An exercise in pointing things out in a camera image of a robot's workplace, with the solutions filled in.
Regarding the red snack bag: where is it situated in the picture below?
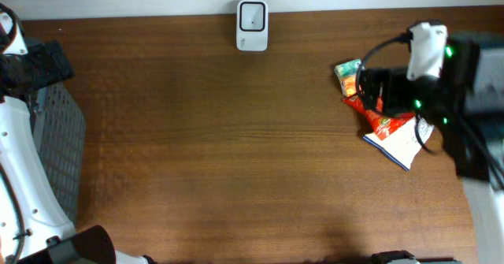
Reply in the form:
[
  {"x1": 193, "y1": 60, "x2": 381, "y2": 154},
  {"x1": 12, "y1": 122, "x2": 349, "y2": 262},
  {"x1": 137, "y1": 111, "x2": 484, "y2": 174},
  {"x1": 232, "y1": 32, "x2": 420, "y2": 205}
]
[{"x1": 343, "y1": 94, "x2": 414, "y2": 140}]

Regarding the orange tissue pack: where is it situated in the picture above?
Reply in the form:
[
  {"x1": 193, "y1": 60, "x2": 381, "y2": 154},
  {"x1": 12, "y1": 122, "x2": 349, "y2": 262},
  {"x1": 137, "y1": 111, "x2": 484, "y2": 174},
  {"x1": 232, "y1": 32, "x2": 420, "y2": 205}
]
[{"x1": 340, "y1": 74, "x2": 357, "y2": 97}]

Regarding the teal tissue pack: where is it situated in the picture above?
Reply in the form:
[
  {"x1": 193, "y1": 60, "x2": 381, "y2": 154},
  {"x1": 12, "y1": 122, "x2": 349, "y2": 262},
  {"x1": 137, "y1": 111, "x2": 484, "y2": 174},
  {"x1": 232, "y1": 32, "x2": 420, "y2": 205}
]
[{"x1": 334, "y1": 59, "x2": 361, "y2": 77}]

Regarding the cream snack bag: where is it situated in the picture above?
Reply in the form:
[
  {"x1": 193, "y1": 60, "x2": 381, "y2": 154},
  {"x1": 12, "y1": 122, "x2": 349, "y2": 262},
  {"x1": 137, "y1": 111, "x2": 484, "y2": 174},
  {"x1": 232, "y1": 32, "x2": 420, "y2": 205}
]
[{"x1": 363, "y1": 118, "x2": 434, "y2": 171}]

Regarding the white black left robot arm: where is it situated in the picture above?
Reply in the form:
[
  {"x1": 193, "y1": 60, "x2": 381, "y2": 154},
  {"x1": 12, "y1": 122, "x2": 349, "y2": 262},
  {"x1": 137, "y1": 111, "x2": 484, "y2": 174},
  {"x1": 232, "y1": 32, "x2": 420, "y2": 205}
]
[{"x1": 1, "y1": 6, "x2": 152, "y2": 264}]

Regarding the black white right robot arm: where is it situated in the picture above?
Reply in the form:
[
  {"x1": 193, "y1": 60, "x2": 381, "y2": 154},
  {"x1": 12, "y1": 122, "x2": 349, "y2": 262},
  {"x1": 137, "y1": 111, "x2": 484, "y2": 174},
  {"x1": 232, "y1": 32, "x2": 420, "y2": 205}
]
[{"x1": 356, "y1": 32, "x2": 503, "y2": 263}]

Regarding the white black barcode scanner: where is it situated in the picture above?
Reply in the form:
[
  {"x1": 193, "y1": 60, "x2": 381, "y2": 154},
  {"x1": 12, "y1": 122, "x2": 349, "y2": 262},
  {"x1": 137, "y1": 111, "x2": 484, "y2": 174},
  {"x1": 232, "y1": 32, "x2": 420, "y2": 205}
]
[{"x1": 236, "y1": 0, "x2": 269, "y2": 52}]

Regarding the grey plastic basket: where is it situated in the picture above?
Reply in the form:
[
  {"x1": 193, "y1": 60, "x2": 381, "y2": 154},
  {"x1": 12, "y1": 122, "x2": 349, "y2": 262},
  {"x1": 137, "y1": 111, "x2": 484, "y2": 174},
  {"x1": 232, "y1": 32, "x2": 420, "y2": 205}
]
[{"x1": 28, "y1": 83, "x2": 86, "y2": 223}]

